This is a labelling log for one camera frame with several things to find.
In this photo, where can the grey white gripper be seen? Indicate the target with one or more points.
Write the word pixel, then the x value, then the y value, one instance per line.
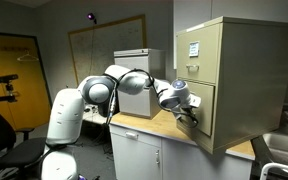
pixel 193 101

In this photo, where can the beige drawer with label holder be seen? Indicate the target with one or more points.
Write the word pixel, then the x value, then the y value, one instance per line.
pixel 205 106

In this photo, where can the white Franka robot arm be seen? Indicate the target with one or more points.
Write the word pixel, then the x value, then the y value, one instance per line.
pixel 65 116

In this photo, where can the white cabinet with wood counter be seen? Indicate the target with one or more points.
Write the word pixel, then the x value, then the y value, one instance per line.
pixel 170 156

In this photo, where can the grey metal filing cabinet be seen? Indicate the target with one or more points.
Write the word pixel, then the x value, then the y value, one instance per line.
pixel 137 100

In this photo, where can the beige drawer with paper label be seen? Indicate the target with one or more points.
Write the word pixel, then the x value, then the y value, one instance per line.
pixel 200 55

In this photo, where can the beige filing cabinet body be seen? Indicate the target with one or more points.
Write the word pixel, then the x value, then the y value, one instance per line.
pixel 254 83

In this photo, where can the white blue paper label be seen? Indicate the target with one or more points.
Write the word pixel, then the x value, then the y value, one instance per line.
pixel 194 49

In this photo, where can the black computer tower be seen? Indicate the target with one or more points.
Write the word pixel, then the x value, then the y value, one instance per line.
pixel 102 110

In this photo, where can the stainless steel sink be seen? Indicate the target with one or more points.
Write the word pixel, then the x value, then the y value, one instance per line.
pixel 284 146

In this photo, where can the white desk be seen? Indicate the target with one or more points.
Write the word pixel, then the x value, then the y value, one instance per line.
pixel 92 116

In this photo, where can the wood framed whiteboard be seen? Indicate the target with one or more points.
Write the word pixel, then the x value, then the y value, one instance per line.
pixel 114 40

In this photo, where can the yellow door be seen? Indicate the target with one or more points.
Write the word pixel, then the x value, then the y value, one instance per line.
pixel 20 86

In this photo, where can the black office chair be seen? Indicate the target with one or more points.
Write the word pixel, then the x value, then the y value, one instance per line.
pixel 4 143

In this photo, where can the white curved tube rail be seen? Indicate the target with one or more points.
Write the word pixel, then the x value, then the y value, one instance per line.
pixel 277 166

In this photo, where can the camera with purple light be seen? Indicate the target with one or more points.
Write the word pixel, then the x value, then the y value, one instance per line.
pixel 91 16

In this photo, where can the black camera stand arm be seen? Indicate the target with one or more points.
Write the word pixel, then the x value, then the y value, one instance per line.
pixel 4 98

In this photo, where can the black camera bar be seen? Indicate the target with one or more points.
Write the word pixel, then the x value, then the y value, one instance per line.
pixel 3 79

